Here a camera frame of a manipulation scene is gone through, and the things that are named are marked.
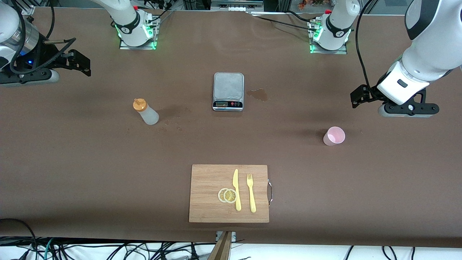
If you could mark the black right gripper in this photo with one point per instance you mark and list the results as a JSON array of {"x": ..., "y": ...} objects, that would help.
[{"x": 46, "y": 57}]

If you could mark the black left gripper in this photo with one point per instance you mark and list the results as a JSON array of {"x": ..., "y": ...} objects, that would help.
[{"x": 369, "y": 93}]

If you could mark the pink plastic cup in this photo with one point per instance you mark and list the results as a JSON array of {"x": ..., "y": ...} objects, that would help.
[{"x": 334, "y": 136}]

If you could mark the translucent sauce bottle orange cap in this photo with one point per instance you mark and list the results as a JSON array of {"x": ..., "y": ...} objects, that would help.
[{"x": 146, "y": 112}]

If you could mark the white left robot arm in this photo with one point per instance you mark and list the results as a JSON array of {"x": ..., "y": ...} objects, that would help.
[{"x": 433, "y": 54}]

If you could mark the silver digital kitchen scale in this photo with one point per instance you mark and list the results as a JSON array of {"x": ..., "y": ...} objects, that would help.
[{"x": 228, "y": 88}]

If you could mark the yellow plastic fork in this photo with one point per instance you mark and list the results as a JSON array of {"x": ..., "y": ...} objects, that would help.
[{"x": 251, "y": 195}]

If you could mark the white power strip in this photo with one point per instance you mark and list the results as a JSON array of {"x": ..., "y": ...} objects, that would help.
[{"x": 236, "y": 6}]

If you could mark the yellow plastic knife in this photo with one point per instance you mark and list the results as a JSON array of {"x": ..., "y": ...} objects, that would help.
[{"x": 236, "y": 191}]

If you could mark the lemon slice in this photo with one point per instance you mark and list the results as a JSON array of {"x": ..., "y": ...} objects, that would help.
[
  {"x": 230, "y": 195},
  {"x": 220, "y": 195}
]

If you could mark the wooden cutting board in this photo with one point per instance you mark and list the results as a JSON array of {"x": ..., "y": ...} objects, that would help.
[{"x": 209, "y": 195}]

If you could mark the wooden beam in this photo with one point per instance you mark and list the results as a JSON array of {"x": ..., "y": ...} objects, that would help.
[{"x": 223, "y": 249}]

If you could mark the small metal bracket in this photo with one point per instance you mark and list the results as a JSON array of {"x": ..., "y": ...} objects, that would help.
[{"x": 233, "y": 235}]

